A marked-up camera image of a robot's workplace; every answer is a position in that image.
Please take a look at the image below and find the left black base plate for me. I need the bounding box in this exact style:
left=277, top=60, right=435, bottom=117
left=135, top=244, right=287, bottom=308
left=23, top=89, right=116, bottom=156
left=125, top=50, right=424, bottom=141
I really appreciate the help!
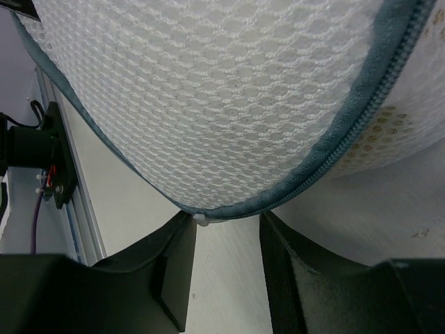
left=1, top=102, right=78, bottom=209

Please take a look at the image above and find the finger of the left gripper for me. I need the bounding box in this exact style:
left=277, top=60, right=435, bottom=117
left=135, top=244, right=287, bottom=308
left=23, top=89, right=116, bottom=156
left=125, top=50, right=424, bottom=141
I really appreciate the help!
left=0, top=0, right=40, bottom=22

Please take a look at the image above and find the aluminium mounting rail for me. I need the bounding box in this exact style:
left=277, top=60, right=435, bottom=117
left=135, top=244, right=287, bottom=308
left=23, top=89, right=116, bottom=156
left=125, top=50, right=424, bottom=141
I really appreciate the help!
left=36, top=67, right=106, bottom=266

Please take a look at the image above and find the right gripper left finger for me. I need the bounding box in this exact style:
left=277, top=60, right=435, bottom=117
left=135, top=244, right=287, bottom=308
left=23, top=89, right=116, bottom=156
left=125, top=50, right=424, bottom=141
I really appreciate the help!
left=1, top=212, right=196, bottom=333

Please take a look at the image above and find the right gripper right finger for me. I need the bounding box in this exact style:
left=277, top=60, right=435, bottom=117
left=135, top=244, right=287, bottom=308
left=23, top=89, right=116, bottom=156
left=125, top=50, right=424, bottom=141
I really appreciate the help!
left=259, top=212, right=444, bottom=333

